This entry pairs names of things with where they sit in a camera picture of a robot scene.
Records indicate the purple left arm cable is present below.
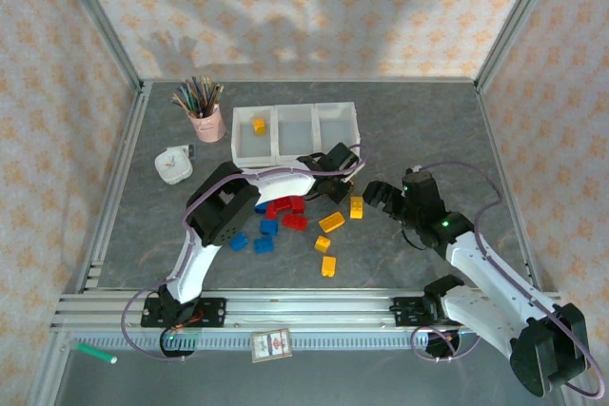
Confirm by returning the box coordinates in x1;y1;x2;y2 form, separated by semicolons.
121;143;368;363

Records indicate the aluminium side rail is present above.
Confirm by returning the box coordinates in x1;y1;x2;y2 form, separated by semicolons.
474;82;544;294
74;82;154;294

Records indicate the playing card box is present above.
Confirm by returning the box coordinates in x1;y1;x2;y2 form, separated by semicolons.
250;328;293;363

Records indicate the green marker pen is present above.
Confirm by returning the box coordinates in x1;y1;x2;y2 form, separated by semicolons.
70;339;119;365

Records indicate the aluminium frame post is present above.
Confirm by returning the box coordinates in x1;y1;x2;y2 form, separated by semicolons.
474;0;568;91
50;0;145;91

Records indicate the pink cup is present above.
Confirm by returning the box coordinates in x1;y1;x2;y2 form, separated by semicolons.
187;104;227;144

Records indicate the long yellow lego brick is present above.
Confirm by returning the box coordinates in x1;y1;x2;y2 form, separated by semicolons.
318;211;346;235

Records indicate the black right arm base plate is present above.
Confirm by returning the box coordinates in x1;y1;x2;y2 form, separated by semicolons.
392;296;434;327

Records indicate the long red lego brick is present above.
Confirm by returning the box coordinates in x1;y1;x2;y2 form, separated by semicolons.
282;213;309;232

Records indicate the bundle of coloured sticks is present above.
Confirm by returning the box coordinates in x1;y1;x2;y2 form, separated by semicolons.
171;75;226;120

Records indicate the aluminium mounting rail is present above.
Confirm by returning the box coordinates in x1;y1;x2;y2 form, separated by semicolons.
50;288;572;332

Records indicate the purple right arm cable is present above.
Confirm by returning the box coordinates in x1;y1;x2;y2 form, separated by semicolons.
409;161;606;400

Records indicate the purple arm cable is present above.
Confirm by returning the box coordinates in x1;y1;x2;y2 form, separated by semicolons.
409;161;606;400
121;143;368;363

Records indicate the grey slotted cable duct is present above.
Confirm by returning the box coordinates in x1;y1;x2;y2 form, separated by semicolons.
70;329;482;353

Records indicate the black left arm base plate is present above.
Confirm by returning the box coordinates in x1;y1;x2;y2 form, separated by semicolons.
141;296;227;329

